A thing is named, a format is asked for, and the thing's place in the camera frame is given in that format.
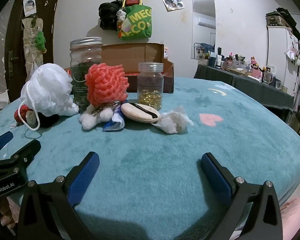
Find black scrunchie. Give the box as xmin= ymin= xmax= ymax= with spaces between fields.
xmin=36 ymin=112 xmax=60 ymax=129

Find door photo print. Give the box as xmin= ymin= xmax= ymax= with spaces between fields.
xmin=23 ymin=0 xmax=37 ymax=18

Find plastic jar with golden capsules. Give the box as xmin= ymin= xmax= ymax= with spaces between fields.
xmin=137 ymin=62 xmax=164 ymax=111

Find row of cosmetics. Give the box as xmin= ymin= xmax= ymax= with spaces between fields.
xmin=194 ymin=42 xmax=289 ymax=92

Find small plush bag charm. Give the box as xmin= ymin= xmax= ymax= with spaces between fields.
xmin=116 ymin=7 xmax=128 ymax=30

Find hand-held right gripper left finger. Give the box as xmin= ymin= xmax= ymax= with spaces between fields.
xmin=17 ymin=151 xmax=100 ymax=240

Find person's pink pajamas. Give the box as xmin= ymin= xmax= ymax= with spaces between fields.
xmin=280 ymin=197 xmax=300 ymax=240

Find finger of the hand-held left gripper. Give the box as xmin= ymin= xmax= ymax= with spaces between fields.
xmin=0 ymin=131 xmax=14 ymax=160
xmin=0 ymin=139 xmax=42 ymax=178

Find green plush toy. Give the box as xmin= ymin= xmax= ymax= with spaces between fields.
xmin=35 ymin=31 xmax=47 ymax=52

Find hanging accessories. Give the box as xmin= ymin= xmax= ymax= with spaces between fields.
xmin=286 ymin=27 xmax=300 ymax=140

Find white tissue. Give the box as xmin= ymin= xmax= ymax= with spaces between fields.
xmin=152 ymin=106 xmax=194 ymax=134

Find beige powder puff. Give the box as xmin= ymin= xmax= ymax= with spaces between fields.
xmin=121 ymin=102 xmax=161 ymax=124

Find white plush bunny keychain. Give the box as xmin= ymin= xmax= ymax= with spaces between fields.
xmin=79 ymin=101 xmax=127 ymax=130

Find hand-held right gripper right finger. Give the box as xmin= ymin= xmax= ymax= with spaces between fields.
xmin=200 ymin=152 xmax=283 ymax=240

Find coral mesh bath pouf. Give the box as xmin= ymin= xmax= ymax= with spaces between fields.
xmin=84 ymin=62 xmax=129 ymax=107

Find cardboard box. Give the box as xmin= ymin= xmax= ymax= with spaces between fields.
xmin=65 ymin=42 xmax=175 ymax=94

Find glass jar with dark leaves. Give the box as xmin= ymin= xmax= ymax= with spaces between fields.
xmin=70 ymin=37 xmax=103 ymax=114

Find black bag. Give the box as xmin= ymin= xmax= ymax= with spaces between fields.
xmin=98 ymin=0 xmax=123 ymax=31

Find green tote bag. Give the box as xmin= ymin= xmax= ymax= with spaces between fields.
xmin=117 ymin=4 xmax=152 ymax=40

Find dresser with dark cloth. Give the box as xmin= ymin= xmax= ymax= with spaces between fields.
xmin=194 ymin=64 xmax=294 ymax=110

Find blue tissue packet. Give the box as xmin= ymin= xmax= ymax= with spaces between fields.
xmin=102 ymin=105 xmax=127 ymax=132

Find wall mirror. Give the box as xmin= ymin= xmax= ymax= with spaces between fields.
xmin=191 ymin=0 xmax=217 ymax=60

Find wall photo print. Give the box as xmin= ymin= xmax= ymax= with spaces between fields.
xmin=159 ymin=0 xmax=185 ymax=12

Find dark wooden door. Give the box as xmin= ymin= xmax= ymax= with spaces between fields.
xmin=5 ymin=0 xmax=63 ymax=103

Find white mesh bath pouf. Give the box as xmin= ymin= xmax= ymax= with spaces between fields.
xmin=17 ymin=63 xmax=80 ymax=131

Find hanging door organizer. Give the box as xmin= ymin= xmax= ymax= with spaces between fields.
xmin=21 ymin=16 xmax=45 ymax=85

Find white cabinet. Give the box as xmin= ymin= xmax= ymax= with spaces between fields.
xmin=266 ymin=26 xmax=300 ymax=90

